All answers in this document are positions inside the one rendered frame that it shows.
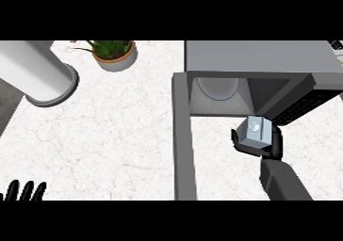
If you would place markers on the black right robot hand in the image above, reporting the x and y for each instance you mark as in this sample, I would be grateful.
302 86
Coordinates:
276 147

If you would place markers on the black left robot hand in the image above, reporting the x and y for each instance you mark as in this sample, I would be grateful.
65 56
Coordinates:
26 191

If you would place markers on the pale blue milk carton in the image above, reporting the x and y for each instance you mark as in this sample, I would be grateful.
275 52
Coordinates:
256 133

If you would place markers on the grey microwave door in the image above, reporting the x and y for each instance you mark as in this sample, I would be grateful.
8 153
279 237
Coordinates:
184 138

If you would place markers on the grey microwave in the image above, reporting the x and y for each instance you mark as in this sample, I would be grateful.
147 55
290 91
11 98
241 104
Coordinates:
265 80

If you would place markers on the pale appliance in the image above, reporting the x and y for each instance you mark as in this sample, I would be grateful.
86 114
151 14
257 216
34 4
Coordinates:
340 50

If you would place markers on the white paper towel roll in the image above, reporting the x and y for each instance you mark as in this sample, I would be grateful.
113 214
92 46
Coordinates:
33 72

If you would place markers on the green potted plant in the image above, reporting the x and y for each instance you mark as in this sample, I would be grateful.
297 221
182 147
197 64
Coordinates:
113 53

